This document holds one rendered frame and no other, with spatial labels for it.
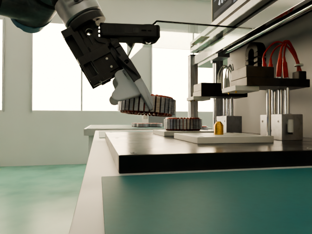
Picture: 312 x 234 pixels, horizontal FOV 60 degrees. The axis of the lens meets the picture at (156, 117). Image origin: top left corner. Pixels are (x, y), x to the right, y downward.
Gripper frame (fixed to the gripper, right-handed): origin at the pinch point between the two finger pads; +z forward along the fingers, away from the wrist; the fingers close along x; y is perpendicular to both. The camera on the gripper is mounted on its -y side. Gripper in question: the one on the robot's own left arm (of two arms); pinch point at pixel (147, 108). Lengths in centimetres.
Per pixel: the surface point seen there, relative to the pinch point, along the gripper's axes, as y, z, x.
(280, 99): -26.2, 12.7, 0.4
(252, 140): -12.5, 14.2, 7.5
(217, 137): -6.8, 10.2, 7.5
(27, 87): 87, -118, -472
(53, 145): 100, -4, -472
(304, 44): -42.6, 6.1, -4.9
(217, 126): -10.5, 10.2, 0.7
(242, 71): -20.6, 3.1, 1.8
